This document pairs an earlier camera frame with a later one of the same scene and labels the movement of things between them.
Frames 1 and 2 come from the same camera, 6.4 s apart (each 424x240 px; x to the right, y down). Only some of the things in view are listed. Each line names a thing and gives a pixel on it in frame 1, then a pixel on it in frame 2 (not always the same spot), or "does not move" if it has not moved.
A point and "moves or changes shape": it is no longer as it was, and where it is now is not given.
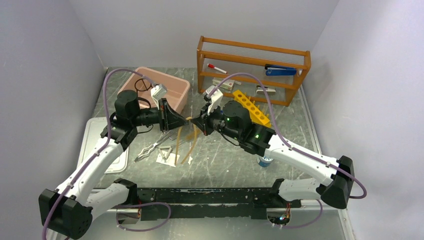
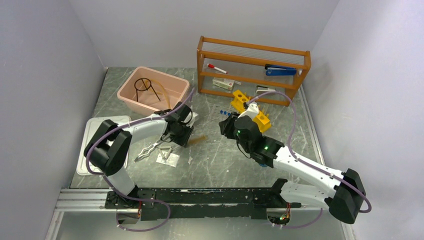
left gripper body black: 153,115 to 182,134
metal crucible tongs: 147,149 does not move
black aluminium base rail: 214,203 does not move
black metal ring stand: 147,89 does not move
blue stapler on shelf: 278,70 does not move
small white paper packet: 170,160 does not move
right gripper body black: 215,121 to 229,130
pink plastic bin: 177,89 does not move
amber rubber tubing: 179,134 moves or changes shape
